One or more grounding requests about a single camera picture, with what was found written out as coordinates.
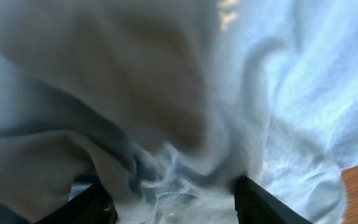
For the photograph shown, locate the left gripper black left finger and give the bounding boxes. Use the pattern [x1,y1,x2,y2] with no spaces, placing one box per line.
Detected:
[34,182,117,224]

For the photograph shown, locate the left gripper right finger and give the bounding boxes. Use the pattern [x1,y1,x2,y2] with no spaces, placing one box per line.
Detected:
[233,176,311,224]

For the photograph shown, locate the light blue t-shirt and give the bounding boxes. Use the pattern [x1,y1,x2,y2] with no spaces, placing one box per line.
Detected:
[0,0,358,223]

